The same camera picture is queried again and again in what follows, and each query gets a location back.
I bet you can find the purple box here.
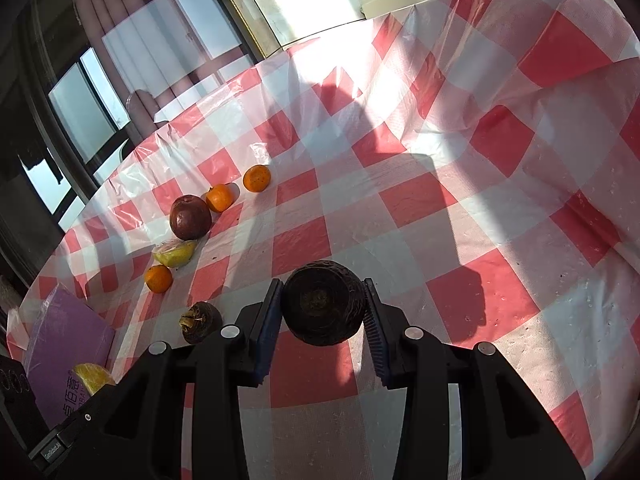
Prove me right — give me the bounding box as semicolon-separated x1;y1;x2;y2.
24;284;117;431

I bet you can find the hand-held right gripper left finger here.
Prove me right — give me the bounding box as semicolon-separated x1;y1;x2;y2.
47;278;284;480

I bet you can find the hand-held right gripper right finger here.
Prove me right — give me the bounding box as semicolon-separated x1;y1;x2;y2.
362;277;586;480

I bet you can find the dark red apple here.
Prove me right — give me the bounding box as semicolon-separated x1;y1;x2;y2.
169;194;213;241

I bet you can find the yellow-green pear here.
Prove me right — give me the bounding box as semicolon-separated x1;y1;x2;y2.
152;240;199;268

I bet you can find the red white checkered tablecloth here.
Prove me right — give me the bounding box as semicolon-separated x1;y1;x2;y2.
7;0;640;480

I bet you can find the dark mangosteen with stem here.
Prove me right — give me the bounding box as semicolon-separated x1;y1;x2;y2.
180;301;223;345

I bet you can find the small orange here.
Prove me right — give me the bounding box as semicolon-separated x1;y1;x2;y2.
243;165;272;193
206;184;234;213
144;265;174;294

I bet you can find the window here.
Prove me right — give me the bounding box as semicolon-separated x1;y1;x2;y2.
0;0;136;241

